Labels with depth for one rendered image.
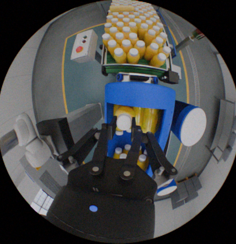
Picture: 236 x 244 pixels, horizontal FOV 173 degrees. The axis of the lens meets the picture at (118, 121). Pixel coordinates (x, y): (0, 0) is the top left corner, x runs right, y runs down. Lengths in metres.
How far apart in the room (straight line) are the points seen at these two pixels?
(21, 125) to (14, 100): 2.29
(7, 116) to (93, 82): 2.54
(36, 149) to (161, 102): 0.69
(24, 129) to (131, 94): 0.62
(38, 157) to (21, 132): 0.20
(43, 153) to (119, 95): 0.60
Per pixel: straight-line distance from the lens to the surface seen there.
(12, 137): 0.61
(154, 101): 0.23
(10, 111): 2.83
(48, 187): 2.01
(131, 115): 0.24
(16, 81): 3.07
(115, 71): 0.58
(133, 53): 0.42
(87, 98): 1.63
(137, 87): 0.22
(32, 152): 0.64
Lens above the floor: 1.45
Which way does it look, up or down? 70 degrees down
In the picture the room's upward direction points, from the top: 161 degrees counter-clockwise
